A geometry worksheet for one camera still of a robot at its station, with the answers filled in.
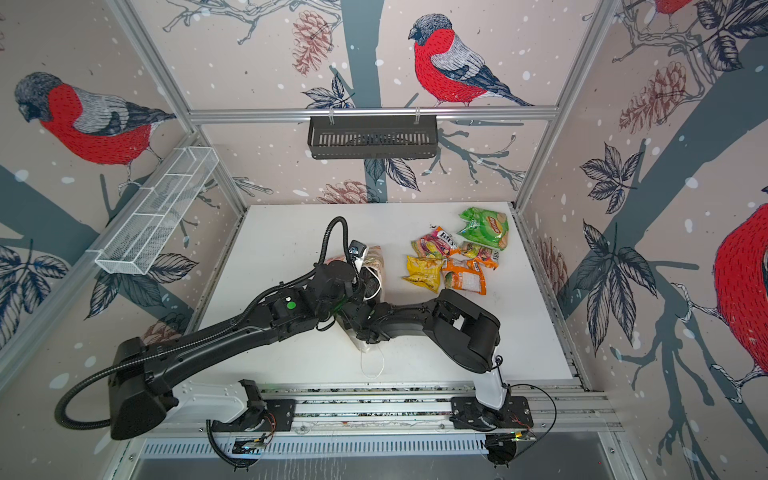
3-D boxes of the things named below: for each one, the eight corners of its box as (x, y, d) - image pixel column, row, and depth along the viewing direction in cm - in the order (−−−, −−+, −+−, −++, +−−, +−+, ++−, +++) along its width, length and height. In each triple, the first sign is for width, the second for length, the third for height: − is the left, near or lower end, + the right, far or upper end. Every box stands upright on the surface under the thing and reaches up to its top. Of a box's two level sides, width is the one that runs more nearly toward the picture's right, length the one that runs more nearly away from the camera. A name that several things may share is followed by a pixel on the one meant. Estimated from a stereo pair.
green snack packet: (457, 242, 111) (461, 227, 104) (459, 218, 119) (463, 203, 112) (504, 250, 108) (512, 236, 101) (504, 225, 116) (510, 210, 109)
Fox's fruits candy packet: (408, 248, 109) (408, 243, 107) (433, 227, 116) (434, 222, 113) (434, 268, 103) (435, 263, 101) (458, 244, 110) (460, 239, 108)
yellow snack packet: (401, 285, 99) (402, 278, 95) (407, 258, 106) (408, 250, 103) (438, 292, 97) (439, 285, 94) (441, 264, 104) (443, 256, 101)
